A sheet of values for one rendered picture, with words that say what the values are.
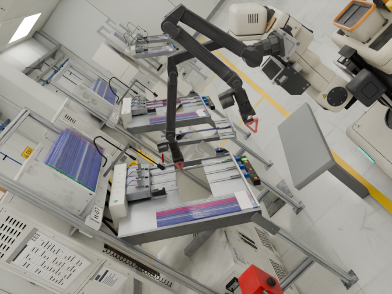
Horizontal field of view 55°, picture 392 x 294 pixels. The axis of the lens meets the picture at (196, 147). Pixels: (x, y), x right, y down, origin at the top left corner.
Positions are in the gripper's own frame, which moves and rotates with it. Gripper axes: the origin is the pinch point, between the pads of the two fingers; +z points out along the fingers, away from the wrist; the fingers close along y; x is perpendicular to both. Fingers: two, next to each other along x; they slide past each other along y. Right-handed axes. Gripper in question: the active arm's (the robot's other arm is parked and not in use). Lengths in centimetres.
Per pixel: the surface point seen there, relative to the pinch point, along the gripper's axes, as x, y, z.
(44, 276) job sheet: -76, 61, 5
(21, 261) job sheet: -82, 61, -7
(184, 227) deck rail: -5, 60, 1
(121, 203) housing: -33, 41, -11
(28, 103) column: -172, -273, -12
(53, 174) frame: -55, 50, -41
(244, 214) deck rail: 25, 60, 4
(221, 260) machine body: 8, 51, 35
